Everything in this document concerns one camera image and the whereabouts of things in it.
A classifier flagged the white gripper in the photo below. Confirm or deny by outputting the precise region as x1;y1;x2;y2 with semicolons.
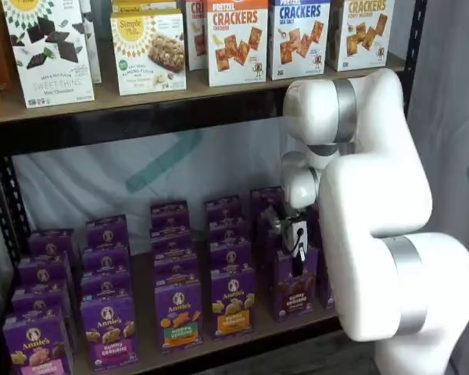
285;218;310;284

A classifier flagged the purple Annie's box brown label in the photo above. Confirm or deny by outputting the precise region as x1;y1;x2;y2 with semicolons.
269;245;322;323
249;186;287;220

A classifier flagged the purple Annie's box orange label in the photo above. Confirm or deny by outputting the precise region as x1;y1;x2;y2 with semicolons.
209;240;254;273
207;220;248;245
203;194;243;224
209;267;258;340

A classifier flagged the purple Annie's box green label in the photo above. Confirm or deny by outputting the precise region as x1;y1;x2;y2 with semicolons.
152;248;200;277
153;271;205;355
150;227;195;253
149;200;191;232

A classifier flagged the purple Annie's box pink label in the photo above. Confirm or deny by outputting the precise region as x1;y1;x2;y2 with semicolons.
79;271;134;301
79;295;139;367
27;228;80;262
81;245;133;277
84;213;131;253
16;252;73;292
10;281;72;320
2;310;74;375

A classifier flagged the blue pretzel crackers box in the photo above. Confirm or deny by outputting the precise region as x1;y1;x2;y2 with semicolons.
267;0;332;81

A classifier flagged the orange pretzel crackers box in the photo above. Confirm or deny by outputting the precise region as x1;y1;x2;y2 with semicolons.
206;0;270;88
184;0;210;72

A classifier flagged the yellow pretzel crackers box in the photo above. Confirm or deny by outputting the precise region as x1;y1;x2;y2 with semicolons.
327;0;396;73

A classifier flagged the Simple Mills bars box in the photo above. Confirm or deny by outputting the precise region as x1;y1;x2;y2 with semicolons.
109;8;188;97
111;0;179;15

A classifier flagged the white patterned snack box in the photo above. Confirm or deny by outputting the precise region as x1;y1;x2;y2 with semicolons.
80;0;102;85

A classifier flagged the Sweet Thins mint chocolate box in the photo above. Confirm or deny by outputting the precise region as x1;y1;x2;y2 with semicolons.
1;0;95;109

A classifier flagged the pale backdrop sheet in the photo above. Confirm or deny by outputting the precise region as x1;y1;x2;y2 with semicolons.
10;116;298;245

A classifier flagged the pale fabric curtain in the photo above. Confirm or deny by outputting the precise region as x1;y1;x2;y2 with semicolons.
390;0;469;375

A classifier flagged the black metal shelf rack frame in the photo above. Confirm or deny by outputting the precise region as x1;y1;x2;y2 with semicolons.
0;0;429;375

